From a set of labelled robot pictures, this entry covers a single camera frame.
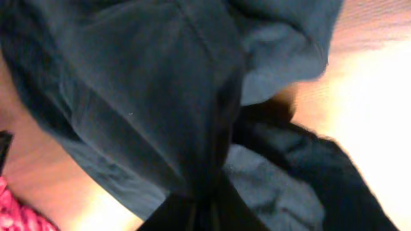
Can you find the navy blue shorts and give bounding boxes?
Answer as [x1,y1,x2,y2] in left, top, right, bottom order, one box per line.
[1,0,395,230]

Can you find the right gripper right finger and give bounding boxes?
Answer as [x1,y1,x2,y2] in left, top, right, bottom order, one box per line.
[210,179,268,231]

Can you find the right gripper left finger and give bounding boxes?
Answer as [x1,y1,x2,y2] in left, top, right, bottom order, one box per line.
[137,195,201,231]

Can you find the red t-shirt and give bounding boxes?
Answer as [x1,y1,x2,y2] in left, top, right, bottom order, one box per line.
[1,177,58,231]

